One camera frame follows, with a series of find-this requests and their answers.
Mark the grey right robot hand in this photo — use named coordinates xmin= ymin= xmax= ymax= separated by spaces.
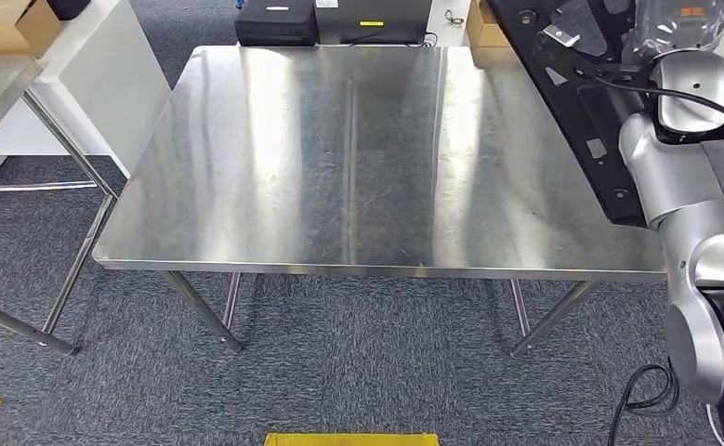
xmin=621 ymin=0 xmax=724 ymax=67

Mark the long black plastic part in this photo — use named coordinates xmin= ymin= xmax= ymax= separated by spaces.
xmin=487 ymin=0 xmax=664 ymax=230

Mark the steel workbench table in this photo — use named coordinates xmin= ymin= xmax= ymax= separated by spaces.
xmin=91 ymin=44 xmax=671 ymax=361

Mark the black case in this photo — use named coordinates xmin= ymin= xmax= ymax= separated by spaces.
xmin=234 ymin=0 xmax=321 ymax=48

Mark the black round object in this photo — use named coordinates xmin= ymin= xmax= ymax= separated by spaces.
xmin=46 ymin=0 xmax=93 ymax=21

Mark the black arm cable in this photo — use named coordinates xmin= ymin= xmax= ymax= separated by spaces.
xmin=590 ymin=72 xmax=724 ymax=141

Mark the black floor cable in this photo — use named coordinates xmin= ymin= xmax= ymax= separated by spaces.
xmin=606 ymin=362 xmax=681 ymax=446

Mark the white floor cable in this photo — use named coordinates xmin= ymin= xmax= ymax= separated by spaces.
xmin=704 ymin=402 xmax=724 ymax=446

